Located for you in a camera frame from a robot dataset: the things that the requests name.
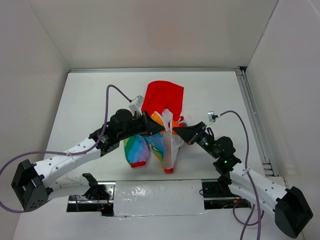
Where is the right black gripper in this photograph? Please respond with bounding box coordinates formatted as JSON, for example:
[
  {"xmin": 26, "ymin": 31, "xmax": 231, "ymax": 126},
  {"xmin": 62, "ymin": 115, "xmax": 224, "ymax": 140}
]
[{"xmin": 173, "ymin": 121, "xmax": 220, "ymax": 159}]

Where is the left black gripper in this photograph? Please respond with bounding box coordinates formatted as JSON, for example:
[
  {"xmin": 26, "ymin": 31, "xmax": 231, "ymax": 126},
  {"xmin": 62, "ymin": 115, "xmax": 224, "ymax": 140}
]
[{"xmin": 118, "ymin": 110, "xmax": 165, "ymax": 141}]

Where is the rainbow red white jacket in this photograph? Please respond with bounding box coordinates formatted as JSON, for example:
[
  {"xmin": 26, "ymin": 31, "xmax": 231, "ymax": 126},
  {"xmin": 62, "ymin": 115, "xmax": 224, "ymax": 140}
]
[{"xmin": 123, "ymin": 80, "xmax": 191, "ymax": 174}]

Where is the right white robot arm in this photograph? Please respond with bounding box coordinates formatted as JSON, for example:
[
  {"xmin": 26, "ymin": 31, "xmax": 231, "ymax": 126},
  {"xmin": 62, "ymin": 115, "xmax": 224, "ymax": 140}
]
[{"xmin": 173, "ymin": 122, "xmax": 314, "ymax": 239}]

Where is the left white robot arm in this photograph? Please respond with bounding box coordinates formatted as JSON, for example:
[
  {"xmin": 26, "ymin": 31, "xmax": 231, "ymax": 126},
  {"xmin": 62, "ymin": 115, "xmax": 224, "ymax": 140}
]
[{"xmin": 11, "ymin": 109, "xmax": 165, "ymax": 212}]

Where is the white taped cover board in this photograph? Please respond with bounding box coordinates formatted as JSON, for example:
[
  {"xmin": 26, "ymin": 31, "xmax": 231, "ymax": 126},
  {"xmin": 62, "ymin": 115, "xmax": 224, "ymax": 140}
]
[{"xmin": 113, "ymin": 180, "xmax": 206, "ymax": 217}]

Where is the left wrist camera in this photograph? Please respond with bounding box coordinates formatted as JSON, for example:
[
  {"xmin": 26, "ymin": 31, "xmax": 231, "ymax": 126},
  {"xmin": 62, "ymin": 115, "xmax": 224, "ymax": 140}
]
[{"xmin": 128, "ymin": 95, "xmax": 145, "ymax": 115}]

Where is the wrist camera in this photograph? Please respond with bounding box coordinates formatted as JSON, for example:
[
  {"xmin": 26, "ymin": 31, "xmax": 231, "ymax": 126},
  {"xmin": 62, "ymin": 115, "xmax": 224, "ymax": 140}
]
[
  {"xmin": 128, "ymin": 95, "xmax": 145, "ymax": 115},
  {"xmin": 207, "ymin": 111, "xmax": 220, "ymax": 125}
]

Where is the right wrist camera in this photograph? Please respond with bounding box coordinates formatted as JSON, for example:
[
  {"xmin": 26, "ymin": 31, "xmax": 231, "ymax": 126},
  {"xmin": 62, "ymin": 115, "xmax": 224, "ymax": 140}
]
[{"xmin": 207, "ymin": 111, "xmax": 220, "ymax": 125}]

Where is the aluminium frame rail back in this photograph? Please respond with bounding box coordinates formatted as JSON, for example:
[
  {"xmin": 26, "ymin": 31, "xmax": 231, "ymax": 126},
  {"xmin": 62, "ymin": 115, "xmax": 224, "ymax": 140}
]
[{"xmin": 69, "ymin": 67, "xmax": 242, "ymax": 74}]

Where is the aluminium frame rail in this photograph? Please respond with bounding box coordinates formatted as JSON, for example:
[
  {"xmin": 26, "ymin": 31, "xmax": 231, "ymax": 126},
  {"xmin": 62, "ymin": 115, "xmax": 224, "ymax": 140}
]
[
  {"xmin": 69, "ymin": 67, "xmax": 242, "ymax": 74},
  {"xmin": 235, "ymin": 66, "xmax": 280, "ymax": 177}
]

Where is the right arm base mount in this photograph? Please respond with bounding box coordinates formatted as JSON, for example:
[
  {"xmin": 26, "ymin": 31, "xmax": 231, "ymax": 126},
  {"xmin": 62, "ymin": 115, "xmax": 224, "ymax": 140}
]
[{"xmin": 199, "ymin": 180, "xmax": 251, "ymax": 210}]

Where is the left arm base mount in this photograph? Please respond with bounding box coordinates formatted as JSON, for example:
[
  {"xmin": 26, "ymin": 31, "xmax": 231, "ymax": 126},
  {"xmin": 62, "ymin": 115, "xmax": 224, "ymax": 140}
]
[{"xmin": 66, "ymin": 181, "xmax": 116, "ymax": 217}]

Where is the aluminium frame rail right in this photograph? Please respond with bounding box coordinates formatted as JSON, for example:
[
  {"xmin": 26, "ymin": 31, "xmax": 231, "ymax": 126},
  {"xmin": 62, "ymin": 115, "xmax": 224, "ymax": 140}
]
[{"xmin": 235, "ymin": 66, "xmax": 280, "ymax": 177}]

